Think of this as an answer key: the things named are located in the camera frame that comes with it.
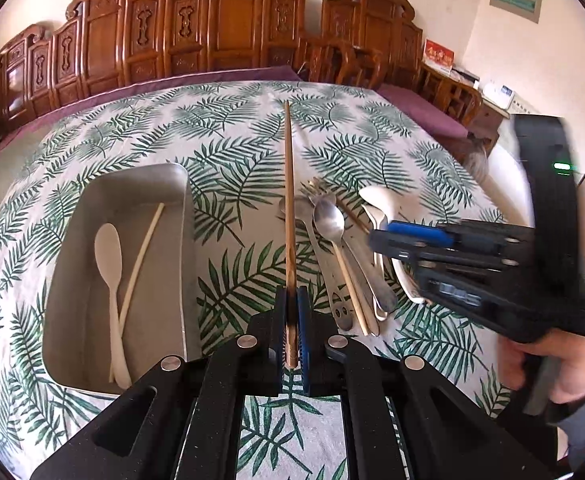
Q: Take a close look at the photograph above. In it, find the dark brown wooden chopstick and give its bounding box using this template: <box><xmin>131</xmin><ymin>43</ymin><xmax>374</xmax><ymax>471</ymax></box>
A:
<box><xmin>284</xmin><ymin>101</ymin><xmax>299</xmax><ymax>370</ymax></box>

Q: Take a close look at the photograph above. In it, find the large metal spoon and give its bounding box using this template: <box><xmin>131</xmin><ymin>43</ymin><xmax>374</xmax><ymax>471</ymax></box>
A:
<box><xmin>313</xmin><ymin>198</ymin><xmax>375</xmax><ymax>316</ymax></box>

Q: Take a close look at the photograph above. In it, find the light bamboo chopstick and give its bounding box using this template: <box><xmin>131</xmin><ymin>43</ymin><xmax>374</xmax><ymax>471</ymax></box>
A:
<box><xmin>335</xmin><ymin>246</ymin><xmax>380</xmax><ymax>336</ymax></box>
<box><xmin>108</xmin><ymin>201</ymin><xmax>167</xmax><ymax>384</ymax></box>

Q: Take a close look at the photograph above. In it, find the small cream plastic spoon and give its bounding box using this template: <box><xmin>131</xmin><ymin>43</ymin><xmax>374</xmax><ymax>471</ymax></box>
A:
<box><xmin>94</xmin><ymin>223</ymin><xmax>132</xmax><ymax>390</ymax></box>

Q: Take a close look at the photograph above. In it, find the cream plastic ladle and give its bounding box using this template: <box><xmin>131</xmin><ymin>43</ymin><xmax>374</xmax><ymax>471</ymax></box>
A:
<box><xmin>358</xmin><ymin>185</ymin><xmax>426</xmax><ymax>304</ymax></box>

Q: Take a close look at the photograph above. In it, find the person's right hand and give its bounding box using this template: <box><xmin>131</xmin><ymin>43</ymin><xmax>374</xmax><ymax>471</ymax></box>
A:
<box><xmin>496</xmin><ymin>326</ymin><xmax>585</xmax><ymax>406</ymax></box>

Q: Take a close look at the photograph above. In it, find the thin brown chopstick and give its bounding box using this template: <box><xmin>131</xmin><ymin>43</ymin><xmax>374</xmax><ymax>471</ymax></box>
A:
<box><xmin>325</xmin><ymin>190</ymin><xmax>370</xmax><ymax>235</ymax></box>

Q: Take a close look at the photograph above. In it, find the metal fork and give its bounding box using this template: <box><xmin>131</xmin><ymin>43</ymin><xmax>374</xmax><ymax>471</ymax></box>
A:
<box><xmin>302</xmin><ymin>178</ymin><xmax>344</xmax><ymax>214</ymax></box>

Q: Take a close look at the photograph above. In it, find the wooden side cabinet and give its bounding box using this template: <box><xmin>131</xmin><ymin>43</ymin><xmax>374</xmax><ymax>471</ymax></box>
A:
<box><xmin>467</xmin><ymin>81</ymin><xmax>515</xmax><ymax>155</ymax></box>

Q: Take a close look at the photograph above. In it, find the green leaf print tablecloth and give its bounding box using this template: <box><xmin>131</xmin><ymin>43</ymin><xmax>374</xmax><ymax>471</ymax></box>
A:
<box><xmin>0</xmin><ymin>81</ymin><xmax>507</xmax><ymax>479</ymax></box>

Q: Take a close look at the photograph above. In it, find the purple armchair cushion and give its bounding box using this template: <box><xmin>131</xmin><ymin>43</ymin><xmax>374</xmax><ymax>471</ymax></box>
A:
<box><xmin>377</xmin><ymin>84</ymin><xmax>468</xmax><ymax>139</ymax></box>

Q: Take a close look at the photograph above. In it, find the grey rectangular utensil tray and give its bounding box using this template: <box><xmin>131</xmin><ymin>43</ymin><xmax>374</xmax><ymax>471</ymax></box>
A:
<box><xmin>42</xmin><ymin>162</ymin><xmax>202</xmax><ymax>396</ymax></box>

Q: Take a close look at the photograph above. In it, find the red gift box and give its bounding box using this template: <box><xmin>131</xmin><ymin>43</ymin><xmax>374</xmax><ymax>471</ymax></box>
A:
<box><xmin>422</xmin><ymin>39</ymin><xmax>455</xmax><ymax>73</ymax></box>

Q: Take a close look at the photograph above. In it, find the carved wooden armchair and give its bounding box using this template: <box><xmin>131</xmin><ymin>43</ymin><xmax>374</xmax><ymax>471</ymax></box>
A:
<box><xmin>295</xmin><ymin>0</ymin><xmax>481</xmax><ymax>127</ymax></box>

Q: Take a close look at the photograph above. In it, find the carved wooden sofa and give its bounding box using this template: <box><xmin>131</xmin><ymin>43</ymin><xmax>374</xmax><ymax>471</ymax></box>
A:
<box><xmin>0</xmin><ymin>0</ymin><xmax>305</xmax><ymax>136</ymax></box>

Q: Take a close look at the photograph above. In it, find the purple sofa cushion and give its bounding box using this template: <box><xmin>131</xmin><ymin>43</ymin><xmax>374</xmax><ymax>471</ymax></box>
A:
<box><xmin>0</xmin><ymin>64</ymin><xmax>303</xmax><ymax>156</ymax></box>

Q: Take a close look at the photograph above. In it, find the grey wall panel box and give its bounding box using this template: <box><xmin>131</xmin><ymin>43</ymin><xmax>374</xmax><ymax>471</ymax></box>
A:
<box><xmin>490</xmin><ymin>0</ymin><xmax>543</xmax><ymax>24</ymax></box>

